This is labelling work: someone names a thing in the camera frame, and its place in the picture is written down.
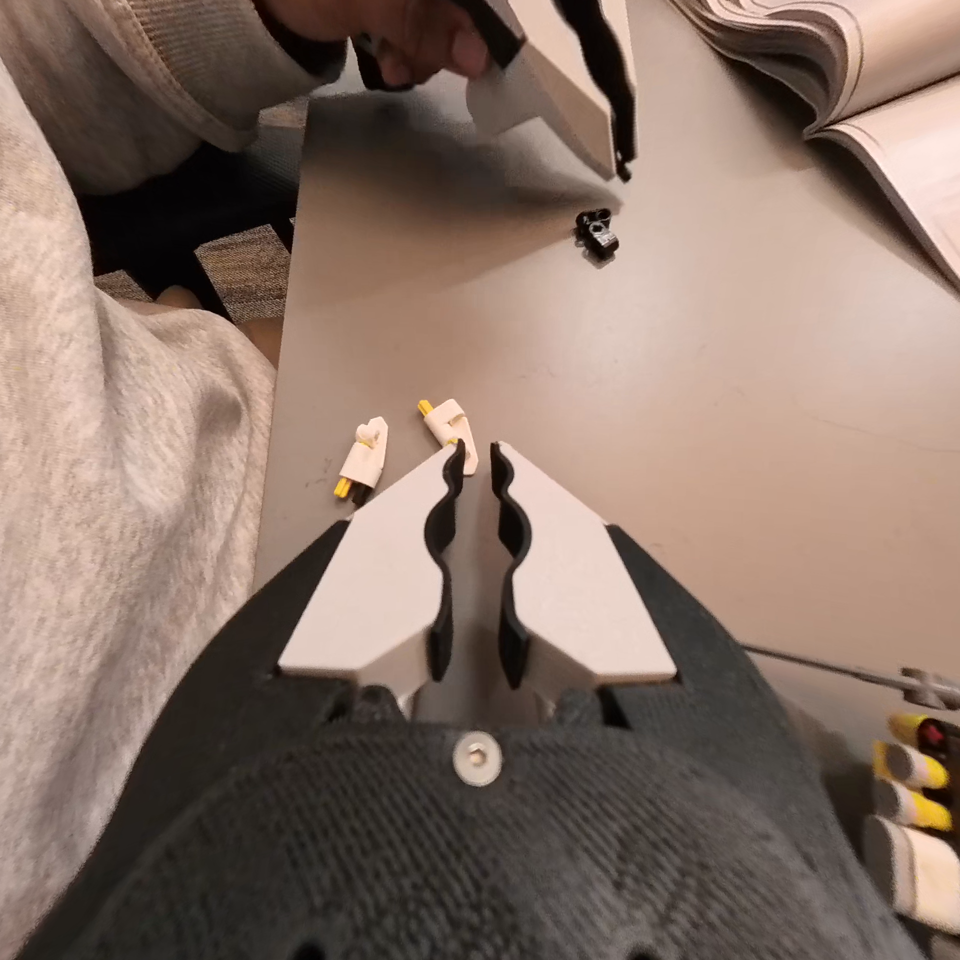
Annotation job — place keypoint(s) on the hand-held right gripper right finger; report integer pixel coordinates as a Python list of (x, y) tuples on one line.
[(592, 600)]

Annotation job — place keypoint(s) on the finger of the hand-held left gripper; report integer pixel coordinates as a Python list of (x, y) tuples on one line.
[(570, 90)]

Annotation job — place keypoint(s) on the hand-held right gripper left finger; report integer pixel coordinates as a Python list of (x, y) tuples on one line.
[(360, 592)]

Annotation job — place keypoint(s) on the black lego pin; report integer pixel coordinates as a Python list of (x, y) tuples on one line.
[(625, 171)]

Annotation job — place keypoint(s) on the white lego connector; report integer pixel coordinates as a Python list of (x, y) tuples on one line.
[(448, 412)]

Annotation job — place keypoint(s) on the lego instruction booklet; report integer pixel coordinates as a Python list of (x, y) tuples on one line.
[(900, 150)]

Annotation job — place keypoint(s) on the black lego connector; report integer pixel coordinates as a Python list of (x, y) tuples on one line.
[(604, 241), (598, 217)]

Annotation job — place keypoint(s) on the white lego sub-assembly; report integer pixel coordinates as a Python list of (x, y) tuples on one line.
[(367, 457)]

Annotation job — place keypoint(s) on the lego plane model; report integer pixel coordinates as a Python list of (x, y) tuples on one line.
[(915, 765)]

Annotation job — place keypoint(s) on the person's left hand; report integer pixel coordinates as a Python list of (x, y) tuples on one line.
[(390, 30)]

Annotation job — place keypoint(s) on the black office chair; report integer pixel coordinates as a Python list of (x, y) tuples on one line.
[(150, 225)]

